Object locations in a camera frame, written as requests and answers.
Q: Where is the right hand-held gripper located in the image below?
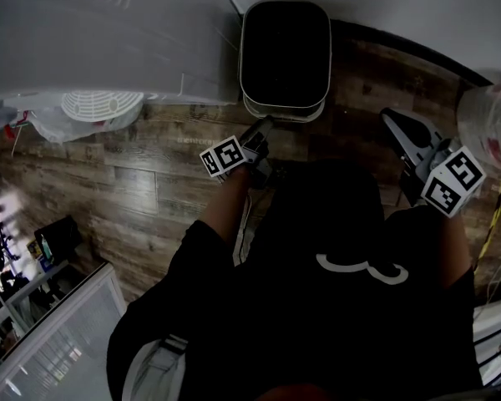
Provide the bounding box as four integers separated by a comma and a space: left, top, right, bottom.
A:
379, 107, 487, 219

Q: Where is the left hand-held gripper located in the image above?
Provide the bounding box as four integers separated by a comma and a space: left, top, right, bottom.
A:
199, 114, 276, 190

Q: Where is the white trash bin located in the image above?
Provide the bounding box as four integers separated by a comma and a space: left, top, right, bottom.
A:
238, 0, 333, 124

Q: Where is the person's right forearm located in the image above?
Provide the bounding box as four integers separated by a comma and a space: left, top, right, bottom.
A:
437, 206, 473, 288

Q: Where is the person's left forearm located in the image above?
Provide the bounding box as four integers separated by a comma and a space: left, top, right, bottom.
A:
201, 165, 252, 246

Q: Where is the yellow black striped tape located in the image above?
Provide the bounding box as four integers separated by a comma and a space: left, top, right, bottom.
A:
473, 170, 501, 272

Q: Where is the black printed t-shirt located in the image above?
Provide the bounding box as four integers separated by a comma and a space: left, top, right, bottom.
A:
105, 159, 484, 401

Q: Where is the white water dispenser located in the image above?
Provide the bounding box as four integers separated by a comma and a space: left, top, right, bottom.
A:
0, 0, 244, 124

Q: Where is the small black bin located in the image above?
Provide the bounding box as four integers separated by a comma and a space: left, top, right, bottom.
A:
33, 214, 84, 263

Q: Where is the frosted glass partition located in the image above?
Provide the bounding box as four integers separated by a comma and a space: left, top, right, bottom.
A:
0, 261, 129, 401

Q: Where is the bagged water jug red handle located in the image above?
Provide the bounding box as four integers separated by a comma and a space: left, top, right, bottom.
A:
456, 69, 501, 174

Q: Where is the clear water jug red handle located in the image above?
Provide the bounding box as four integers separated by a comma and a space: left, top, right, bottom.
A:
0, 98, 144, 145

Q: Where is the white shoulder strap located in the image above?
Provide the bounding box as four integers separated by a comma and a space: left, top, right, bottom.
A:
120, 333, 190, 401

